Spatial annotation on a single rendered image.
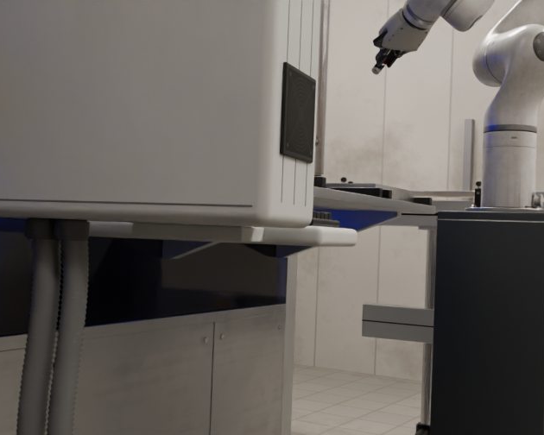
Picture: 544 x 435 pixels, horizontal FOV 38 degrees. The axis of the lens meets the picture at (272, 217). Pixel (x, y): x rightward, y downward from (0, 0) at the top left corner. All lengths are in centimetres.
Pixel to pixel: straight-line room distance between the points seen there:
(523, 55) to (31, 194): 113
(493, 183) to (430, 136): 275
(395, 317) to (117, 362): 148
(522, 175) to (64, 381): 113
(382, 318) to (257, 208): 199
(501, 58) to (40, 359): 121
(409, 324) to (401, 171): 189
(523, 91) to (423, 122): 278
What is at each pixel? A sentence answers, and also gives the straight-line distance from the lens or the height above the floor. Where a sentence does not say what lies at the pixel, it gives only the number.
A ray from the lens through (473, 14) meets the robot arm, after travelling 184.
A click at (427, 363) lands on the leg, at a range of 289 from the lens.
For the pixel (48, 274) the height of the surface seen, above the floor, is 72.
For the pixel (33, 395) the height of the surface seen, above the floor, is 55.
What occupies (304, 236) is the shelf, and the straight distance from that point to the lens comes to 115.
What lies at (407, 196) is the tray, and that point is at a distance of 199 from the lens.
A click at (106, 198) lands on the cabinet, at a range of 106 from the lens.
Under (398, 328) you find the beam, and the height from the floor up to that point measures 47.
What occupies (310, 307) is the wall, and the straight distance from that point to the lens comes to 488.
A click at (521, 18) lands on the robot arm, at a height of 132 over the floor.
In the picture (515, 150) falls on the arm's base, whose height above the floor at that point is 100.
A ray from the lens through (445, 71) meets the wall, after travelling 463.
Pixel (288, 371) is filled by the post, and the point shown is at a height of 41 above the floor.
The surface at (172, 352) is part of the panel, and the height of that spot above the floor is 52.
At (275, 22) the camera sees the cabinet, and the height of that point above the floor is 105.
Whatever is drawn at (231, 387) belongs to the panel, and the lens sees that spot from 199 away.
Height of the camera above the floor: 79
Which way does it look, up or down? 1 degrees up
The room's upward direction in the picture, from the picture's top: 2 degrees clockwise
